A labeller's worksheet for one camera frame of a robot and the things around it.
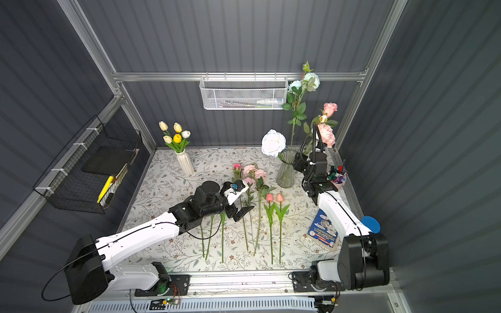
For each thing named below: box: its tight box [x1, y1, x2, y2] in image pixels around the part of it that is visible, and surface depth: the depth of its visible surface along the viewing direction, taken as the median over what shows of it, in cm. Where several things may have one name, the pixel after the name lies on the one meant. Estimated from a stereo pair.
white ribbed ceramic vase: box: [174, 148, 195, 177], surface depth 101 cm
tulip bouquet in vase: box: [157, 120, 192, 153], surface depth 88 cm
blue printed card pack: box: [307, 208, 338, 248], surface depth 86 cm
